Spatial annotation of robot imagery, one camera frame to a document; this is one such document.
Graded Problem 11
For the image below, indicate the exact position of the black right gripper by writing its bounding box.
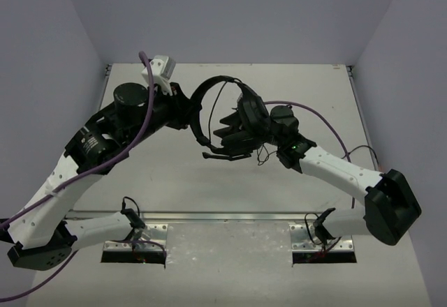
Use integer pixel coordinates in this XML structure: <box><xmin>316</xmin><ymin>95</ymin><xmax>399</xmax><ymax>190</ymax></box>
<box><xmin>214</xmin><ymin>108</ymin><xmax>284</xmax><ymax>147</ymax></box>

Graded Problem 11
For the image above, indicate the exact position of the black headset with microphone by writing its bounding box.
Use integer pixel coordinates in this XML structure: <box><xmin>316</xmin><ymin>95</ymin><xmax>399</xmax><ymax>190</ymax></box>
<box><xmin>189</xmin><ymin>75</ymin><xmax>270</xmax><ymax>161</ymax></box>

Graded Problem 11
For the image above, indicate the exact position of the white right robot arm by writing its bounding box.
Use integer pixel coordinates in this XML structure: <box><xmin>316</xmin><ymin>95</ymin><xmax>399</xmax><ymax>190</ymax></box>
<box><xmin>213</xmin><ymin>105</ymin><xmax>422</xmax><ymax>246</ymax></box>

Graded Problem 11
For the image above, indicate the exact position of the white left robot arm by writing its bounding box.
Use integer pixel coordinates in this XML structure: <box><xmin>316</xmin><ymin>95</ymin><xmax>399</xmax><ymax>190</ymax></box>
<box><xmin>1</xmin><ymin>82</ymin><xmax>200</xmax><ymax>271</ymax></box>

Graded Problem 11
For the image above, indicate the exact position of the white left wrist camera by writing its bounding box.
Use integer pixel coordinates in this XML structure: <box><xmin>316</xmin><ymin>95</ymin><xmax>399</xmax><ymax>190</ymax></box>
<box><xmin>149</xmin><ymin>55</ymin><xmax>176</xmax><ymax>96</ymax></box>

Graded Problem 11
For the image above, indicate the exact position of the thin black left base wire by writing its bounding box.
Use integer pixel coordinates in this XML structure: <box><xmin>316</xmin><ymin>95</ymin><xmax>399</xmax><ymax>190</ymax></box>
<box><xmin>119</xmin><ymin>197</ymin><xmax>142</xmax><ymax>227</ymax></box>

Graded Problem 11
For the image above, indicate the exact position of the thin black base wire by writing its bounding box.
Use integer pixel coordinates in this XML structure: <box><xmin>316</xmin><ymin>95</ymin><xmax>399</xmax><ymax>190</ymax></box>
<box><xmin>304</xmin><ymin>212</ymin><xmax>343</xmax><ymax>252</ymax></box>
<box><xmin>119</xmin><ymin>197</ymin><xmax>142</xmax><ymax>227</ymax></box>

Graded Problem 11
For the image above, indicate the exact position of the thin black right base wire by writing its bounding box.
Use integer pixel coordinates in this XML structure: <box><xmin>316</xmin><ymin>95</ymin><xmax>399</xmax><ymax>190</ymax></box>
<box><xmin>304</xmin><ymin>212</ymin><xmax>343</xmax><ymax>252</ymax></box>

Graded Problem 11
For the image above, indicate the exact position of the left aluminium base plate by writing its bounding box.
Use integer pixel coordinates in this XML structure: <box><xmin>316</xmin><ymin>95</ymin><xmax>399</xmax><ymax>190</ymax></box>
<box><xmin>103</xmin><ymin>222</ymin><xmax>169</xmax><ymax>253</ymax></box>

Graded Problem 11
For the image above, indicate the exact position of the aluminium base plate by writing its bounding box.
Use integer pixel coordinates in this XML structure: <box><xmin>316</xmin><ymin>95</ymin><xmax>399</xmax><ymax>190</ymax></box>
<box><xmin>288</xmin><ymin>220</ymin><xmax>354</xmax><ymax>253</ymax></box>
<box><xmin>103</xmin><ymin>222</ymin><xmax>169</xmax><ymax>253</ymax></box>

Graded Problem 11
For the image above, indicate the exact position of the aluminium table rail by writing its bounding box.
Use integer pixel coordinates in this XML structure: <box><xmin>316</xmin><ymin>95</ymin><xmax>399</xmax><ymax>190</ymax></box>
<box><xmin>66</xmin><ymin>210</ymin><xmax>367</xmax><ymax>222</ymax></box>

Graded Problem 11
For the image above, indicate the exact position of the thin black side wire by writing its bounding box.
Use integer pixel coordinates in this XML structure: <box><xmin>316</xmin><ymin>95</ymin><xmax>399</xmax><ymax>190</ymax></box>
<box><xmin>342</xmin><ymin>145</ymin><xmax>383</xmax><ymax>172</ymax></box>

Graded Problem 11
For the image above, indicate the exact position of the right aluminium base plate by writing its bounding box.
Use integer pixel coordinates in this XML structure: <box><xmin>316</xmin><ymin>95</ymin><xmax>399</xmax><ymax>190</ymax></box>
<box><xmin>288</xmin><ymin>220</ymin><xmax>354</xmax><ymax>253</ymax></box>

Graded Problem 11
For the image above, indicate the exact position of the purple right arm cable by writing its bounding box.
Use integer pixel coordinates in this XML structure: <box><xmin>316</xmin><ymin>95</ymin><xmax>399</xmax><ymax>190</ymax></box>
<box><xmin>263</xmin><ymin>101</ymin><xmax>358</xmax><ymax>210</ymax></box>

